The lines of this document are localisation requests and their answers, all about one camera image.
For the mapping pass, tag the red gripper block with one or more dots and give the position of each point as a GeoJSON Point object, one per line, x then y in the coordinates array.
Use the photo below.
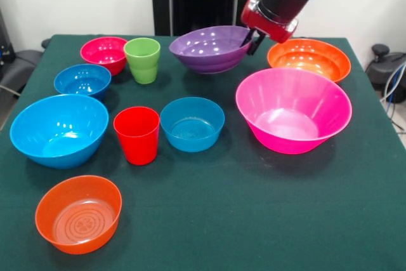
{"type": "Point", "coordinates": [269, 28]}

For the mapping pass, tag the purple bowl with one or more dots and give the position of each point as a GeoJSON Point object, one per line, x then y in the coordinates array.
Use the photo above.
{"type": "Point", "coordinates": [209, 58]}

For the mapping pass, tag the green cup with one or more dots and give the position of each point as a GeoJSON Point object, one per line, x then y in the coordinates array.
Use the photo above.
{"type": "Point", "coordinates": [142, 64]}

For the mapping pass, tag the small orange ridged bowl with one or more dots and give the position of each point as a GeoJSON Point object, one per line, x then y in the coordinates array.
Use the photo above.
{"type": "Point", "coordinates": [47, 217]}

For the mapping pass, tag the large orange bowl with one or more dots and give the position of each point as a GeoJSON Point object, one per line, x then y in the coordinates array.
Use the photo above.
{"type": "Point", "coordinates": [307, 58]}

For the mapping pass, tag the large pink bowl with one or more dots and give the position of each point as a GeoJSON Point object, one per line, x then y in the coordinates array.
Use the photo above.
{"type": "Point", "coordinates": [292, 109]}

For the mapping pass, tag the small light blue ridged bowl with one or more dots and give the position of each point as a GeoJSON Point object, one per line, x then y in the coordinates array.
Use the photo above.
{"type": "Point", "coordinates": [190, 125]}

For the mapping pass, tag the black floor stand base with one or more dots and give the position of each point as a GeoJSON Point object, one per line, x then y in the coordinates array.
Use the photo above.
{"type": "Point", "coordinates": [380, 64]}
{"type": "Point", "coordinates": [22, 64]}

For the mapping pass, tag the small pink-red bowl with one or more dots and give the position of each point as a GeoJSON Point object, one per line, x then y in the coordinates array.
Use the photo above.
{"type": "Point", "coordinates": [103, 55]}

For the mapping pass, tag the red cup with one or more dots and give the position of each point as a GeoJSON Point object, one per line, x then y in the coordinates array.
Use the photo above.
{"type": "Point", "coordinates": [136, 137]}

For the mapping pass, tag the dark green tablecloth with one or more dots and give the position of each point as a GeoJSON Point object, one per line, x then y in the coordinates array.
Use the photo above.
{"type": "Point", "coordinates": [234, 214]}

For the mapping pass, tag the small dark blue bowl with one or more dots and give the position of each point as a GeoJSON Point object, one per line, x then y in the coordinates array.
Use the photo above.
{"type": "Point", "coordinates": [82, 82]}

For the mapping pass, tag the black round knob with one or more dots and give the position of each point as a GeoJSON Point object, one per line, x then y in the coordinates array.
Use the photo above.
{"type": "Point", "coordinates": [46, 43]}

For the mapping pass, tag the large blue bowl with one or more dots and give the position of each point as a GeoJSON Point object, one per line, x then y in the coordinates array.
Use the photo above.
{"type": "Point", "coordinates": [60, 128]}

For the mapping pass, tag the black equipment rack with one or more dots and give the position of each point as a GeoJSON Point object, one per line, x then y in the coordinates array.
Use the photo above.
{"type": "Point", "coordinates": [4, 45]}

